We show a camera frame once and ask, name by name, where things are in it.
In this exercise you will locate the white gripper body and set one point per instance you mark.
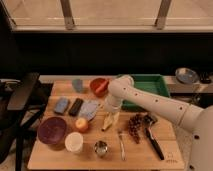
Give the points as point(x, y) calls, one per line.
point(112, 104)

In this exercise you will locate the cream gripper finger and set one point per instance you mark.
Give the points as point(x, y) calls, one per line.
point(116, 116)
point(108, 116)

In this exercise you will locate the yellow banana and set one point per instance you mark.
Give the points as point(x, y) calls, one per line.
point(108, 123)

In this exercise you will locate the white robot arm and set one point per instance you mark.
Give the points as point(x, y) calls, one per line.
point(194, 119)

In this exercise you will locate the silver fork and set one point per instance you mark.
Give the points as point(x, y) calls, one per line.
point(123, 156)

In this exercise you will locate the bunch of dark grapes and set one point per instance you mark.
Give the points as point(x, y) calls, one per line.
point(134, 125)

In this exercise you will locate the red bowl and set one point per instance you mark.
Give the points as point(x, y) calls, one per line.
point(94, 84)

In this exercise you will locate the orange carrot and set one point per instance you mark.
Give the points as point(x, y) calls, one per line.
point(101, 87)

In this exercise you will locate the grey-blue cloth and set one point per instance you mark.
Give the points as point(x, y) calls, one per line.
point(88, 109)

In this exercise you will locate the orange apple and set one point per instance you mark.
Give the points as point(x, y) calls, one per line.
point(81, 124)

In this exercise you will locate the small metal cup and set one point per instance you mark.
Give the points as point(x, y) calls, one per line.
point(101, 148)

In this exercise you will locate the black rectangular block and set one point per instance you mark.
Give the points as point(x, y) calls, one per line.
point(75, 107)

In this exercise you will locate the white cup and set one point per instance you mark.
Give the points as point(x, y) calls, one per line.
point(74, 142)

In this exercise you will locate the green plastic tray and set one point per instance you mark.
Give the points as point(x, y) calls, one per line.
point(152, 83)

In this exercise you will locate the blue sponge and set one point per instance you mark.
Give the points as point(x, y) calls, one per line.
point(61, 105)

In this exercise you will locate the metal bowl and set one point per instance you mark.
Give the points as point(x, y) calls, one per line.
point(186, 75)

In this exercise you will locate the black chair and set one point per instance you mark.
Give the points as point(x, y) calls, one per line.
point(22, 103)

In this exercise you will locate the dark object on ledge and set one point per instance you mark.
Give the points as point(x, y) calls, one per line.
point(205, 78)

